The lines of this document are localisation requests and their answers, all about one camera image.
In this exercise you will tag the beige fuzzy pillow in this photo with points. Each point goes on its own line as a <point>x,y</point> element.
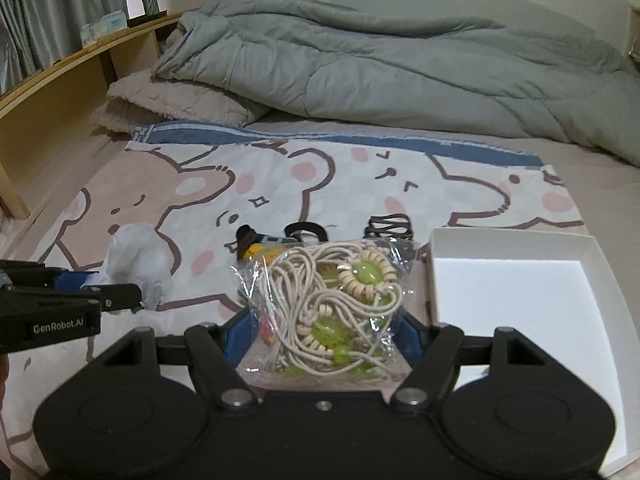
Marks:
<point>175,102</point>

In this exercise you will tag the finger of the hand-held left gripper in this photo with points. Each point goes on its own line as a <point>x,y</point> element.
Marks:
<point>70,280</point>
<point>120,296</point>

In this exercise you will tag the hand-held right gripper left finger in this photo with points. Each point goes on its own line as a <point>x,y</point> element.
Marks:
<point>235,340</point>

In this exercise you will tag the printed bear blanket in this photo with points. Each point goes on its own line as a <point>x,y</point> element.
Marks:
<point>325,185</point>

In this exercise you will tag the bag of white cotton balls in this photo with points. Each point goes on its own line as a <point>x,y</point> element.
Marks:
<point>140,255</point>

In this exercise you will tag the black tray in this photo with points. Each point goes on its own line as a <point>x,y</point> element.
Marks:
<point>145,20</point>

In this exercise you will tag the grey duvet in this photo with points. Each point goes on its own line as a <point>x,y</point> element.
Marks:
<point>400,70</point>

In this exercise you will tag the grey curtain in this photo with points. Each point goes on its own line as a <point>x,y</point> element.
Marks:
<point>50,15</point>

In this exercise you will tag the tissue box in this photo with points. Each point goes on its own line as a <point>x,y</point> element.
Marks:
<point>102,27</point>

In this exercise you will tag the wooden bedside shelf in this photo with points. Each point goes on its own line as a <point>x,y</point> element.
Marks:
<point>125,55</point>

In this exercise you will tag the white cardboard box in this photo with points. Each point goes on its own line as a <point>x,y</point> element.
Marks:
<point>500,300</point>

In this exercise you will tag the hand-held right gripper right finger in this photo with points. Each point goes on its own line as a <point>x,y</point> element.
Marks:
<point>412,342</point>

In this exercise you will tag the light wooden open shelf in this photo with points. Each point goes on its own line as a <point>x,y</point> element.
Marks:
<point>634,35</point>

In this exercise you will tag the yellow headlamp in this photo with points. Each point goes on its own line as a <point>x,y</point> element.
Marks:
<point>260,247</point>

